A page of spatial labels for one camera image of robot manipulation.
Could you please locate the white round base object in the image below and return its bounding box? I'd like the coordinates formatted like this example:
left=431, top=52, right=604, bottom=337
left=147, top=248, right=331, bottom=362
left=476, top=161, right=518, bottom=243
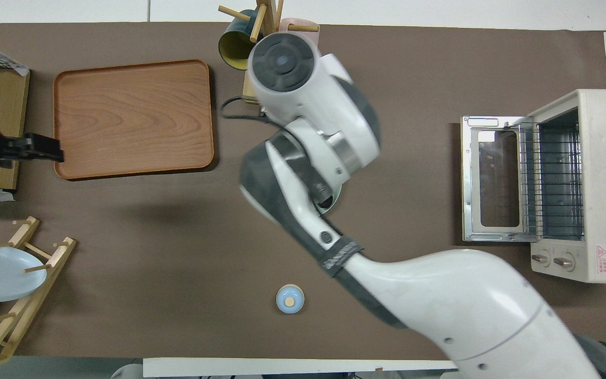
left=110, top=363, right=144, bottom=379

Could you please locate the pink mug with print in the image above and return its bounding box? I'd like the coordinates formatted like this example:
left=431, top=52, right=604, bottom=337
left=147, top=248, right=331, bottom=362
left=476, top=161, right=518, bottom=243
left=279, top=17, right=320, bottom=49

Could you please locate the toaster oven glass door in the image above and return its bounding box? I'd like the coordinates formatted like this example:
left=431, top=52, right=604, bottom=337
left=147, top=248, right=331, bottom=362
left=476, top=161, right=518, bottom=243
left=460, top=115, right=534, bottom=243

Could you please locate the dark green mug yellow inside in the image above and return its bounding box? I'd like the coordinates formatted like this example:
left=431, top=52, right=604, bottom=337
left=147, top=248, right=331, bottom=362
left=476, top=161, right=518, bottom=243
left=218, top=9, right=261, bottom=72

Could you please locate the metal oven wire rack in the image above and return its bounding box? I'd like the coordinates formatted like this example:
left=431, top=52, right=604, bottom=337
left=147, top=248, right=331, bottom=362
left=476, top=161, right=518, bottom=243
left=504, top=121, right=586, bottom=238

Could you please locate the brown table mat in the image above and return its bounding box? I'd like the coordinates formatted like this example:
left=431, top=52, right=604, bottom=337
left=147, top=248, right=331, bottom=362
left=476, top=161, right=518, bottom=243
left=0, top=22, right=606, bottom=360

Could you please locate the wooden serving tray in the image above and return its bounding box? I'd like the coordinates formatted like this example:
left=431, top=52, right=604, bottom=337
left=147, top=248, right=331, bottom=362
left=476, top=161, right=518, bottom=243
left=53, top=59, right=215, bottom=181

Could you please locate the wooden dish rack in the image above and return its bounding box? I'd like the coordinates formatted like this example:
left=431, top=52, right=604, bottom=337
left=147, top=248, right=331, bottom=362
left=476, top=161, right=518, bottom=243
left=0, top=216, right=78, bottom=375

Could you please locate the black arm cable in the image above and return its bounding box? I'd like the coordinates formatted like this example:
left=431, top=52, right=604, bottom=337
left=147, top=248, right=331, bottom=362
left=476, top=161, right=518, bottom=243
left=221, top=95, right=286, bottom=128

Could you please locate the wooden mug tree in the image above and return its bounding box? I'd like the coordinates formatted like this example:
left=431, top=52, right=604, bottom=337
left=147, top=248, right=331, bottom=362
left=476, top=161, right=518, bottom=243
left=217, top=0, right=320, bottom=107

